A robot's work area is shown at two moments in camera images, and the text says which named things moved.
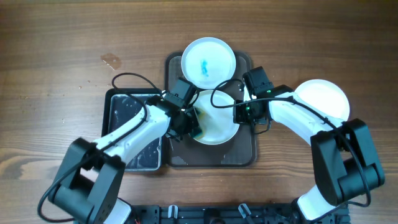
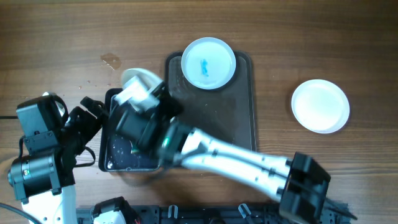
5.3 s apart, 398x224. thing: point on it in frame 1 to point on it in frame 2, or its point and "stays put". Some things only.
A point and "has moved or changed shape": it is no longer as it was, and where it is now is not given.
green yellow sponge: (201, 118) has moved or changed shape
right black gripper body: (246, 114) to (168, 107)
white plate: (221, 126) to (129, 74)
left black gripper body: (188, 124) to (83, 126)
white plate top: (207, 62) stays put
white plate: (326, 97) stays put
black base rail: (214, 214) stays put
